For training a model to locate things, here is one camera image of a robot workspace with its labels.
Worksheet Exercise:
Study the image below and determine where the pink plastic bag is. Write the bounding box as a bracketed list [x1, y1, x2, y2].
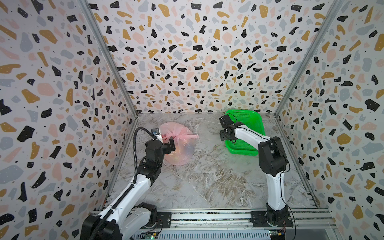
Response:
[160, 122, 199, 166]

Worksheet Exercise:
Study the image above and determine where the green plastic basket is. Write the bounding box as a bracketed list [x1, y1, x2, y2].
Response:
[222, 110, 269, 156]

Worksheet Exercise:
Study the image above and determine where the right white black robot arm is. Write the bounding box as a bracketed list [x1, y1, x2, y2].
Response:
[219, 115, 290, 227]

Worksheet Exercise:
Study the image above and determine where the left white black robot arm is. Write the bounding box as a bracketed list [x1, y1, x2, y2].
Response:
[80, 137, 176, 240]

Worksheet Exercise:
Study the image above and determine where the small circuit board left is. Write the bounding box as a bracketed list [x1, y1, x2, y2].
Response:
[140, 231, 159, 240]

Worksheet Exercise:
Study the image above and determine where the small circuit board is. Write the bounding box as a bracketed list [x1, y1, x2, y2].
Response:
[269, 230, 286, 240]
[140, 231, 159, 240]

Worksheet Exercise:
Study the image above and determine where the small circuit board right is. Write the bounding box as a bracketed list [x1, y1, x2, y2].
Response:
[269, 230, 286, 240]

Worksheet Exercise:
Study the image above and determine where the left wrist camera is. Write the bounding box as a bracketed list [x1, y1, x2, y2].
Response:
[151, 128, 163, 143]

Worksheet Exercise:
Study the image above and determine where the left black corrugated cable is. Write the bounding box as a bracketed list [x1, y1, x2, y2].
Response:
[89, 126, 158, 240]

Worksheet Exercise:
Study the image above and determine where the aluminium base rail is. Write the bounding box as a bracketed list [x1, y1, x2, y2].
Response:
[129, 209, 342, 240]

